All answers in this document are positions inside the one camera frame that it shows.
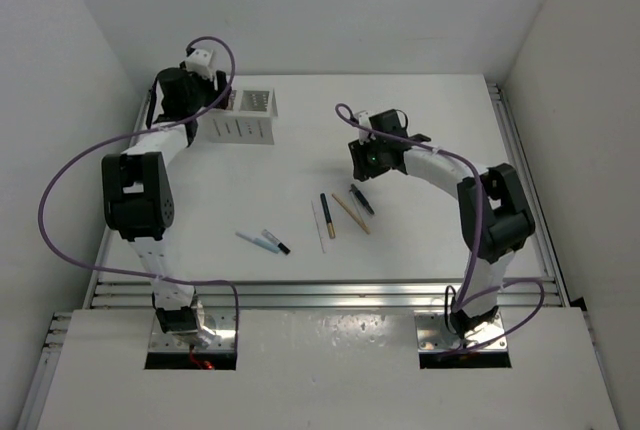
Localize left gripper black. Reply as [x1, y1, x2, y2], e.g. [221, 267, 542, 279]
[178, 61, 229, 113]

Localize black clear-capped makeup stick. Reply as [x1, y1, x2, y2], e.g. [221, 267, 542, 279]
[350, 184, 375, 216]

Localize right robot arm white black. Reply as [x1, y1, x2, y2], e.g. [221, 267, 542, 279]
[335, 104, 535, 338]

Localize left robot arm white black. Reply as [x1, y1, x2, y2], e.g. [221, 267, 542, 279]
[101, 63, 229, 340]

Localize gold slim makeup pen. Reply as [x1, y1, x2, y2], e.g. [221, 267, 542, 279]
[331, 193, 371, 235]

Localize dark green gold makeup pen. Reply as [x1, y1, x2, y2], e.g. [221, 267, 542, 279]
[320, 193, 336, 239]

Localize silver black-capped makeup pen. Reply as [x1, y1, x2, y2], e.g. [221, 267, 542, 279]
[261, 229, 291, 255]

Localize white light-blue makeup pen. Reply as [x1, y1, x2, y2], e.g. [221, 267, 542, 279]
[235, 231, 280, 254]

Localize white two-slot organizer box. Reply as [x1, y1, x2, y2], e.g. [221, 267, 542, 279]
[199, 87, 278, 145]

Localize thin white eyeliner pencil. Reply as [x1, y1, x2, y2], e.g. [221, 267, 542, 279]
[311, 200, 326, 254]

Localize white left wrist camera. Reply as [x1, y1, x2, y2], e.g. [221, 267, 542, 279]
[184, 49, 215, 80]

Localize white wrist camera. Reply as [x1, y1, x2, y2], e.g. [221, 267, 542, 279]
[353, 111, 375, 145]
[184, 49, 215, 80]

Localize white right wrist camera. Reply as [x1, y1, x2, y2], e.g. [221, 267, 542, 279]
[353, 111, 375, 145]

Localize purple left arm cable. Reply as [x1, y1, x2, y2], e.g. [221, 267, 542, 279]
[37, 36, 240, 336]

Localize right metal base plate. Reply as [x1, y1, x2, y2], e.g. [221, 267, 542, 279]
[414, 311, 508, 355]

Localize metal base plate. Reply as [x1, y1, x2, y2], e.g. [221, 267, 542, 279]
[414, 311, 508, 355]
[147, 303, 236, 356]

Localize aluminium right side rail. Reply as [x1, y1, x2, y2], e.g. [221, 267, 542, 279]
[487, 83, 570, 307]

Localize aluminium rail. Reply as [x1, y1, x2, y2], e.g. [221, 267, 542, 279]
[487, 83, 570, 307]
[84, 277, 566, 309]

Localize aluminium front rail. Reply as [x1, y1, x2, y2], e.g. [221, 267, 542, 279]
[84, 277, 566, 309]

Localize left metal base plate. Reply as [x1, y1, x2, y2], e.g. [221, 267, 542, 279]
[147, 303, 236, 356]

